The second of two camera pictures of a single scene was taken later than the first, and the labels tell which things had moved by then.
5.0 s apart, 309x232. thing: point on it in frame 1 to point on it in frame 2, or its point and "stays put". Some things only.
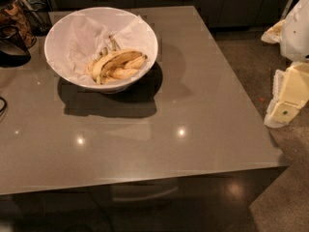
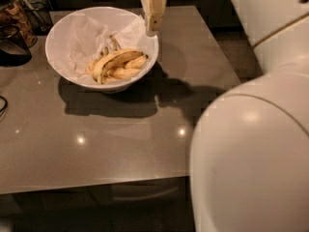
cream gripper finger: [273, 35] to [144, 2]
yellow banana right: [136, 63] stays put
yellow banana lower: [121, 72] stays put
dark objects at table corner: [12, 14] stays put
